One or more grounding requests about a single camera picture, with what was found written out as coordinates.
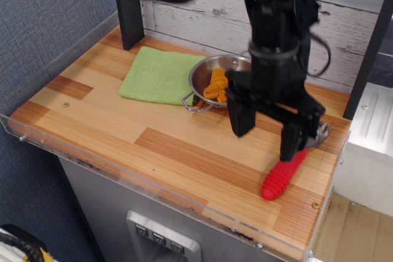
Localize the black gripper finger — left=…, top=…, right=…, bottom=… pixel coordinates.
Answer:
left=280, top=121, right=316, bottom=162
left=227, top=98, right=256, bottom=137

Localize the silver dispenser panel with buttons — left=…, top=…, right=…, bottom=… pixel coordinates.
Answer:
left=126, top=210, right=202, bottom=261

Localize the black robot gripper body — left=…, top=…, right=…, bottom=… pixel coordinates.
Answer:
left=226, top=48, right=325, bottom=135

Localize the dark right vertical post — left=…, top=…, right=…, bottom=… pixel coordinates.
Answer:
left=343, top=0, right=392, bottom=119

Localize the orange knitted toy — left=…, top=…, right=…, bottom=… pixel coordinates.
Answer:
left=203, top=68, right=228, bottom=103

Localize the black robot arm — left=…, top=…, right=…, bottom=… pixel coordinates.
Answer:
left=227, top=0, right=325, bottom=161

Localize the dark left vertical post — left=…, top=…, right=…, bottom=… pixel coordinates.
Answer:
left=116, top=0, right=144, bottom=50

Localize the white ribbed cabinet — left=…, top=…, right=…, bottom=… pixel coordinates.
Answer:
left=333, top=83, right=392, bottom=216

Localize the yellow object at corner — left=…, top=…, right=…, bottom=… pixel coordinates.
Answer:
left=36, top=247, right=56, bottom=262

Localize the dark vertical post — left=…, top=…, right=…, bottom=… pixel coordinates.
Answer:
left=343, top=0, right=392, bottom=119
left=116, top=0, right=144, bottom=50

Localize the red handled metal fork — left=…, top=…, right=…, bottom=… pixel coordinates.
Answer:
left=261, top=121, right=332, bottom=201

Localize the green folded cloth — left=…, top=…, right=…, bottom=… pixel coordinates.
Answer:
left=118, top=46, right=206, bottom=105

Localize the steel two-handled bowl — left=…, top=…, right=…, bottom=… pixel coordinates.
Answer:
left=182, top=54, right=251, bottom=113

